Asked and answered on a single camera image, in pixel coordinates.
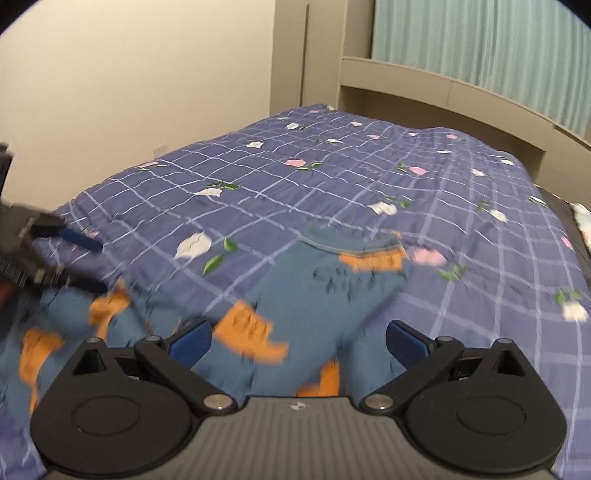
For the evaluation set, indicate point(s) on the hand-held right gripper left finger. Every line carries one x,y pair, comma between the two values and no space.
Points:
194,342

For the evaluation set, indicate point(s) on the white wall socket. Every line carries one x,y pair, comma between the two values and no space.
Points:
157,148

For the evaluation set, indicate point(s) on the pale green curtain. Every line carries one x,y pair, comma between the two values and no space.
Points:
485,41

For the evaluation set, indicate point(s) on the blue checked floral blanket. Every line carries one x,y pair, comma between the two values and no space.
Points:
323,184

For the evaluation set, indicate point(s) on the blue pants with orange print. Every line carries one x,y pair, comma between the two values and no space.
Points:
318,295

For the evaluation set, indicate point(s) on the beige wooden headboard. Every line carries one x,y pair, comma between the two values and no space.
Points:
461,92

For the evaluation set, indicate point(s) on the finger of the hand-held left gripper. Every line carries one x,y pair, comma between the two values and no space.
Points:
78,282
76,239

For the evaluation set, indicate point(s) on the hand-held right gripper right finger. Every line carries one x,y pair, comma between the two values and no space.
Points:
407,339

